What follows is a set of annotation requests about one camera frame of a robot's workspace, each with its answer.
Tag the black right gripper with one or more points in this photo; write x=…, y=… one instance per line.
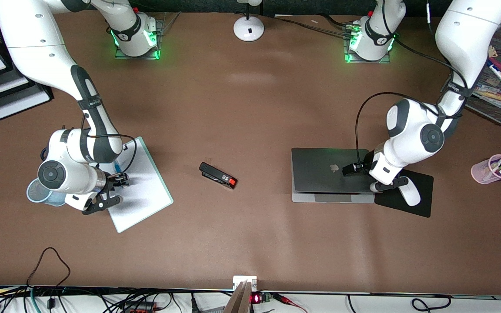
x=114, y=178

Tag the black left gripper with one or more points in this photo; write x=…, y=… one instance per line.
x=358, y=167

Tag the grey laptop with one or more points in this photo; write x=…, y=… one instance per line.
x=315, y=174

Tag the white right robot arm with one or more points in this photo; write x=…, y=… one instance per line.
x=37, y=52

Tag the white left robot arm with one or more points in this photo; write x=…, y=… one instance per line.
x=463, y=39

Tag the white marker blue cap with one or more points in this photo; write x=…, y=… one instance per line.
x=500, y=76

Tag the white paper sheet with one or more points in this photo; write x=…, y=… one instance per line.
x=146, y=200

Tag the light green clipboard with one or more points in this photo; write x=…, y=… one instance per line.
x=168, y=201

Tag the white computer mouse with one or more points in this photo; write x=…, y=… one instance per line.
x=412, y=198

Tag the black mouse pad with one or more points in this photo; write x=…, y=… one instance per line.
x=420, y=200

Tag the light blue mesh cup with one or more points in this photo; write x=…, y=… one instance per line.
x=33, y=195

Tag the black stapler red tip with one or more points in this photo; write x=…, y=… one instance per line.
x=215, y=174

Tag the pink mesh pen cup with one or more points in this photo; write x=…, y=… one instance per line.
x=479, y=174

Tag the power strip red switches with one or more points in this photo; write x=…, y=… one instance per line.
x=139, y=308

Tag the black stacked document tray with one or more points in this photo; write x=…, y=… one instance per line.
x=11, y=87

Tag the small white box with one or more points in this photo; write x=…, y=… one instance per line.
x=245, y=279

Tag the grey mesh desk tray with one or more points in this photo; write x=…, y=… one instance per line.
x=494, y=111

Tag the circuit board red display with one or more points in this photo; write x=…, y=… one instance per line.
x=263, y=298

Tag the yellow pen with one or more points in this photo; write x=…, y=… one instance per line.
x=494, y=95

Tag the white lamp base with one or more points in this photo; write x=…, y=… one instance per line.
x=248, y=30

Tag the small wooden piece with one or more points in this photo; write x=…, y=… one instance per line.
x=493, y=52

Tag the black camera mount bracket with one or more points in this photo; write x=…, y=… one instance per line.
x=396, y=183
x=107, y=203

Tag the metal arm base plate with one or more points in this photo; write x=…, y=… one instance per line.
x=385, y=61
x=156, y=25

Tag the grey camera post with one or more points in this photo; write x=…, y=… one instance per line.
x=239, y=302

